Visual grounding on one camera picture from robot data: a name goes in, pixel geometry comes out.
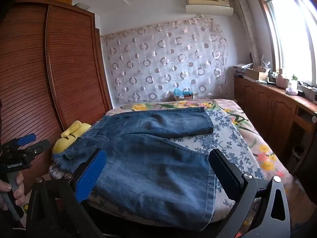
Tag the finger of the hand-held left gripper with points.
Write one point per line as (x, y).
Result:
(26, 139)
(39, 145)

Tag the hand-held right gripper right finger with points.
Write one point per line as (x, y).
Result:
(226, 176)

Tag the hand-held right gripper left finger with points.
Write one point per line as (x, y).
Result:
(90, 176)

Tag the blue denim pants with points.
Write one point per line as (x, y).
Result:
(148, 153)

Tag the person's left hand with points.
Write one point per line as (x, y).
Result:
(19, 191)

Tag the blue floral bed sheet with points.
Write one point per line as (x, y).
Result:
(230, 143)

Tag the yellow plush toy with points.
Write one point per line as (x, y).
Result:
(70, 133)

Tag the wooden slatted wardrobe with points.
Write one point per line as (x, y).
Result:
(49, 67)

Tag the long wooden cabinet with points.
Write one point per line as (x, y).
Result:
(270, 109)

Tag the small cardboard box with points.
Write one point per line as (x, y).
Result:
(184, 97)

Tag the open cardboard box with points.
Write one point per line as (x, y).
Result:
(256, 74)

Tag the white tissue pack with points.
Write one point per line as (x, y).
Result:
(291, 91)

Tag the stack of papers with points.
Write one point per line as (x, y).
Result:
(240, 69)

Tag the pink jar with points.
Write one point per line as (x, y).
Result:
(280, 78)

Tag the pale window curtain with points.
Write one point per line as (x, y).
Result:
(247, 29)

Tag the window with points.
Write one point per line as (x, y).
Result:
(292, 34)

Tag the circle patterned wall cloth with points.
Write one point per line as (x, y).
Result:
(163, 59)

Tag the wall air conditioner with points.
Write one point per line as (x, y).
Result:
(209, 5)

